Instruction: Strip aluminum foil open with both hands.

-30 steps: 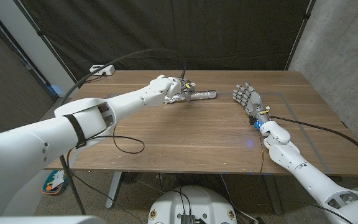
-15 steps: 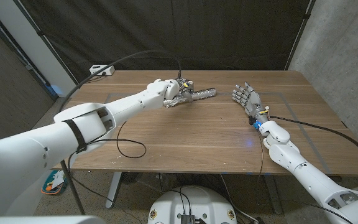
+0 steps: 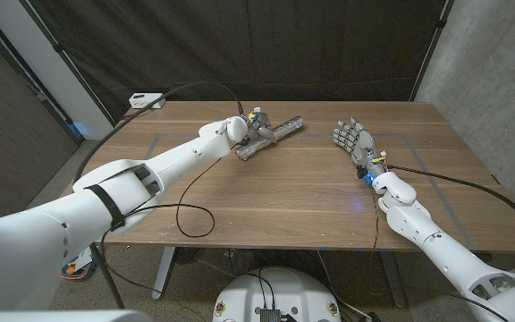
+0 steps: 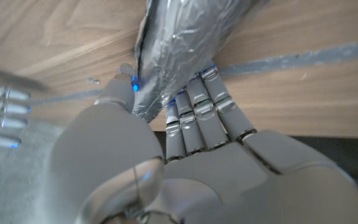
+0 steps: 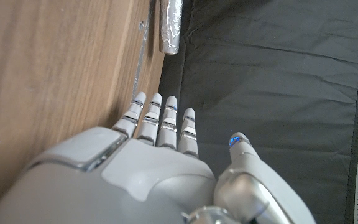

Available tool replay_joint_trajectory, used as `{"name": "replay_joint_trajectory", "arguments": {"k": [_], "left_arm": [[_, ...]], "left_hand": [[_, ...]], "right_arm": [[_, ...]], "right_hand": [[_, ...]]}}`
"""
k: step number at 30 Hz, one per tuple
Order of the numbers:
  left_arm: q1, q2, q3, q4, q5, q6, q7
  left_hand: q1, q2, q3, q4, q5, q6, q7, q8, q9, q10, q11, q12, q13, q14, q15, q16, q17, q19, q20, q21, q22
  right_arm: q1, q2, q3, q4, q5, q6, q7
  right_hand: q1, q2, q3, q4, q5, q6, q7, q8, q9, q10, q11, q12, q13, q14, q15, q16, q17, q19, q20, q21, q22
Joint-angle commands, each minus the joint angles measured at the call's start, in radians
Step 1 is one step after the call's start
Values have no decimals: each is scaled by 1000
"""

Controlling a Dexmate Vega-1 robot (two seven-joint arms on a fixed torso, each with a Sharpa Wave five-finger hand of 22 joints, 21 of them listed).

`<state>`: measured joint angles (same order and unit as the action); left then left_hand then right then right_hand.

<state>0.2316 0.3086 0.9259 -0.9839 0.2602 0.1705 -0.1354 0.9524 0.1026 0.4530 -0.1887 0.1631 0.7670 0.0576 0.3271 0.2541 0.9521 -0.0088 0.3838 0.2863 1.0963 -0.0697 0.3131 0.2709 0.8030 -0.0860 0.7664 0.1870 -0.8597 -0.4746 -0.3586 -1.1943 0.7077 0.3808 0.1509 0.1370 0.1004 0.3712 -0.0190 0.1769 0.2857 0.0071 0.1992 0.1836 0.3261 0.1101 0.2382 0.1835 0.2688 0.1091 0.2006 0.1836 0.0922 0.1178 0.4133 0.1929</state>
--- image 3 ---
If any black backdrop cloth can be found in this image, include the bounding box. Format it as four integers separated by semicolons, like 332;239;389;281
18;0;455;125

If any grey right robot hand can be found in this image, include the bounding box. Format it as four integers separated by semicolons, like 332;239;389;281
332;116;388;180

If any black backdrop stand pole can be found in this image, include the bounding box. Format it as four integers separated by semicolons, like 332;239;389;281
18;0;118;127
409;0;455;102

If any grey table leg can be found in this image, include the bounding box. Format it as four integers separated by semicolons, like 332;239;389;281
377;250;409;309

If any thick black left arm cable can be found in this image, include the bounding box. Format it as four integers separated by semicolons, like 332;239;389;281
72;80;246;185

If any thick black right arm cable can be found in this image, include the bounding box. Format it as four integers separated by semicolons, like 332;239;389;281
386;164;515;239

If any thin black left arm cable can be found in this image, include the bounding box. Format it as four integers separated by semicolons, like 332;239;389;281
175;154;224;239

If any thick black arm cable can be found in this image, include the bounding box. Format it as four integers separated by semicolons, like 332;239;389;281
386;164;515;239
72;80;246;185

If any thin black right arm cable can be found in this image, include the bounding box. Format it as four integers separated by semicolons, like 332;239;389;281
367;182;382;263

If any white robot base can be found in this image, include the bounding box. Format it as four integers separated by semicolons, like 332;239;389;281
212;267;342;322

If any dark brown door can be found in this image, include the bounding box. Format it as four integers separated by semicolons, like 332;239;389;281
0;17;84;225

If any silver foil bag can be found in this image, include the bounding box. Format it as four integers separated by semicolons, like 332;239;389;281
234;115;304;161

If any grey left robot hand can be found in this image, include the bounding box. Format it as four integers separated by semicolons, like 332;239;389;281
239;109;281;148

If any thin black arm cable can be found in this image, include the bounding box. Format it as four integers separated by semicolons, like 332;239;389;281
175;154;224;239
367;182;382;263

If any thin black base cable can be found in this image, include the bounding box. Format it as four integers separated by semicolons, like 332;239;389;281
242;267;278;310

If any grey tape outline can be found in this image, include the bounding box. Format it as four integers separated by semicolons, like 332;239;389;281
143;131;477;251

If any black box on base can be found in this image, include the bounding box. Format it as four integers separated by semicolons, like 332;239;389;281
259;307;282;322

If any white table leg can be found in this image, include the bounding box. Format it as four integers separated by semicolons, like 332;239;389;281
151;246;177;301

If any colourful floor toy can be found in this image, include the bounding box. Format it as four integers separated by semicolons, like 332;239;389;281
58;253;99;282

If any white power strip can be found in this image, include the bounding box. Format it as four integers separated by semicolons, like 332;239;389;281
128;92;166;110

